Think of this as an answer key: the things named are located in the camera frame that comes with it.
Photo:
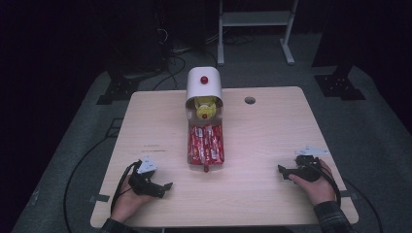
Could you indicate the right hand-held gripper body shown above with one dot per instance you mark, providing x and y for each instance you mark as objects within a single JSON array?
[{"x": 307, "y": 170}]

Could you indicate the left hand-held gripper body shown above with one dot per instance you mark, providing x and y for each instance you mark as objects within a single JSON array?
[{"x": 144, "y": 187}]

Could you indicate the person's left hand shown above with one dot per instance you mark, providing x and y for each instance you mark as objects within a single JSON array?
[{"x": 128, "y": 202}]

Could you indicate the person's right hand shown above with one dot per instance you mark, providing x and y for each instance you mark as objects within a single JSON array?
[{"x": 320, "y": 189}]

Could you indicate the red snack packets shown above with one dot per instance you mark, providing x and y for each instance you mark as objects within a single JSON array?
[{"x": 206, "y": 168}]

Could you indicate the grey tape strip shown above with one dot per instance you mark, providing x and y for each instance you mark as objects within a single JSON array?
[{"x": 99, "y": 198}]

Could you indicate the red snack packet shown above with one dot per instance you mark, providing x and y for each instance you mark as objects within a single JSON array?
[
  {"x": 207, "y": 144},
  {"x": 195, "y": 145},
  {"x": 218, "y": 144}
]

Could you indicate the yellow snack packet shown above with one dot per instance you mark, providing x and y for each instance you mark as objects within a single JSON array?
[{"x": 204, "y": 109}]

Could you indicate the black stand base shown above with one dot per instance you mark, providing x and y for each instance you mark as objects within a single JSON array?
[
  {"x": 338, "y": 85},
  {"x": 118, "y": 90}
]

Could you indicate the white dispenser box red knob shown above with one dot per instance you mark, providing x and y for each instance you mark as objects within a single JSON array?
[{"x": 204, "y": 84}]

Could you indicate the white metal stand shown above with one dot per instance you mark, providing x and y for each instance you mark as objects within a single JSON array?
[{"x": 256, "y": 18}]

